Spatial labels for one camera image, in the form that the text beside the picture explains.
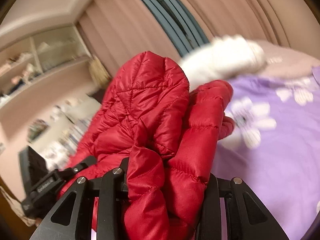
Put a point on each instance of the blue-grey sheer curtain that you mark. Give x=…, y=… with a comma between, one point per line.
x=178, y=23

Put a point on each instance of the purple floral duvet cover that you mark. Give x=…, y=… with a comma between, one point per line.
x=274, y=147

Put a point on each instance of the plush toys on headboard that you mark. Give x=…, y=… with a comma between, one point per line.
x=59, y=110

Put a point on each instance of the yellow hanging fringe cloth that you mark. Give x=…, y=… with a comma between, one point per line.
x=98, y=73

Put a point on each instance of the pink curtain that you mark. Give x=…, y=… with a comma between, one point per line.
x=288, y=23
x=117, y=30

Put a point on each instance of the white wall shelf unit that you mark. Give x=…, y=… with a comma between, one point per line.
x=33, y=57

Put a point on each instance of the pink left curtain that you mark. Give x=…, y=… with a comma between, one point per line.
x=117, y=30

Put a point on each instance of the pink right curtain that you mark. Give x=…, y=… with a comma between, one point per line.
x=288, y=23

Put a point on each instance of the beige pillow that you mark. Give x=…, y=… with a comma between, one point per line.
x=85, y=109

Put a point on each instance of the grey bed blanket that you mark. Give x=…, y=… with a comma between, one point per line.
x=286, y=63

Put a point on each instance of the plaid grey blanket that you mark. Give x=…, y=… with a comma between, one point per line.
x=64, y=136

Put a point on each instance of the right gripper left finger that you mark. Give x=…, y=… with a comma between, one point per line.
x=98, y=201

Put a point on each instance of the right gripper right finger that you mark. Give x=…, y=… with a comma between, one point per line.
x=246, y=215

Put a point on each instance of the red quilted down jacket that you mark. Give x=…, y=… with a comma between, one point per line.
x=168, y=133

